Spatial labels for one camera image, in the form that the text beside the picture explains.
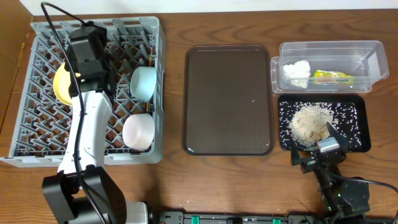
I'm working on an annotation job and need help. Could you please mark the clear plastic bin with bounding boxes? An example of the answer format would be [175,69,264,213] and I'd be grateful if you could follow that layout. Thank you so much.
[271,40,389,94]

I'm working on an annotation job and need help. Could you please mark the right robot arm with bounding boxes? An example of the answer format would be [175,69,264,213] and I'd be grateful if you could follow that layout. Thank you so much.
[290,123,370,223]

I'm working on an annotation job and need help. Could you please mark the grey dishwasher rack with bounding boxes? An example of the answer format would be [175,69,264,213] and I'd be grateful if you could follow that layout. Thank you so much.
[4,16,166,167]

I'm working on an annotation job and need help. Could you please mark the black waste tray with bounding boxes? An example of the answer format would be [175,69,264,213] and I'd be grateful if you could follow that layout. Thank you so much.
[278,94,371,152]

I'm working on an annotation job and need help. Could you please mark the white napkin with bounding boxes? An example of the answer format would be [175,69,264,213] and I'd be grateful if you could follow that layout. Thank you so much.
[284,60,311,89]

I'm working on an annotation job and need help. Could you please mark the pink bowl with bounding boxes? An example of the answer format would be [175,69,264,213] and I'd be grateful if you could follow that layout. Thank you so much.
[122,113,155,152]

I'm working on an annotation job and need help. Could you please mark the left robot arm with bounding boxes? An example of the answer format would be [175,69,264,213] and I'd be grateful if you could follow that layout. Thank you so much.
[42,21,127,223]

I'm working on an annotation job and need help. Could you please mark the yellow plate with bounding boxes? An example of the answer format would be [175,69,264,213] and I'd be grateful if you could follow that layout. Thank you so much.
[53,62,72,106]

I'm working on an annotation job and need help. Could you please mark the yellow green wrapper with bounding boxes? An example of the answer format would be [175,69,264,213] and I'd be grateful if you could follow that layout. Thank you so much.
[313,70,354,85]

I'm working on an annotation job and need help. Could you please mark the spilled rice food scraps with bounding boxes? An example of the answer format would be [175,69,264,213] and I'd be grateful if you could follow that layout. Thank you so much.
[279,101,362,151]

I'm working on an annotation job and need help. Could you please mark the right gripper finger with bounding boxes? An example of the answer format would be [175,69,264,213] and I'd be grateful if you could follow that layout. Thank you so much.
[289,136,301,166]
[326,122,350,152]

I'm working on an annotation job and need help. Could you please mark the light blue bowl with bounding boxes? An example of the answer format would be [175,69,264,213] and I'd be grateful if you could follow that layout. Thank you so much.
[130,67,157,101]

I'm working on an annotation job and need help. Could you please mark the dark brown serving tray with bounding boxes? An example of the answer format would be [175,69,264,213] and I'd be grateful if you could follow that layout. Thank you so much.
[182,45,275,156]

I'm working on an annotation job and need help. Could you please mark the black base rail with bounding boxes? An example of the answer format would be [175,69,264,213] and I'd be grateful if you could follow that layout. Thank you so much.
[126,202,398,224]

